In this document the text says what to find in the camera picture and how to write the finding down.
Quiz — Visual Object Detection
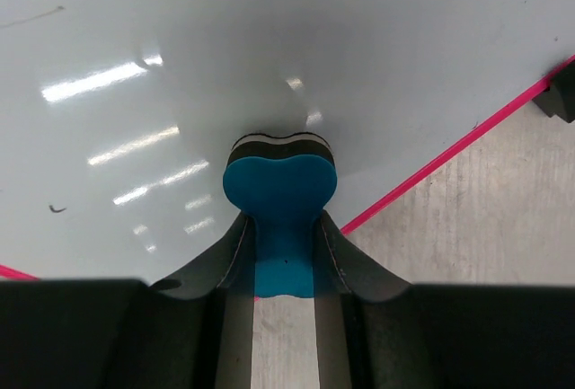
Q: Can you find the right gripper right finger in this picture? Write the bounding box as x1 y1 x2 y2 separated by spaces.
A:
314 214 574 388

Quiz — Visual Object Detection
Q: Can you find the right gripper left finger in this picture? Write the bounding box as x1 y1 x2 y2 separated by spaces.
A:
1 215 255 388

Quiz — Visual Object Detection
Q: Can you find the blue whiteboard eraser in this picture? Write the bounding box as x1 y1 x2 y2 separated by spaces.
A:
223 132 338 298

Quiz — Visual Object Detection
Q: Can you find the pink framed whiteboard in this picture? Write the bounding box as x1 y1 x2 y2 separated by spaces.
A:
1 0 574 281

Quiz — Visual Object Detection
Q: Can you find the black whiteboard foot clip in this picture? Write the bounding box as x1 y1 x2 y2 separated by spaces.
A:
533 62 575 123

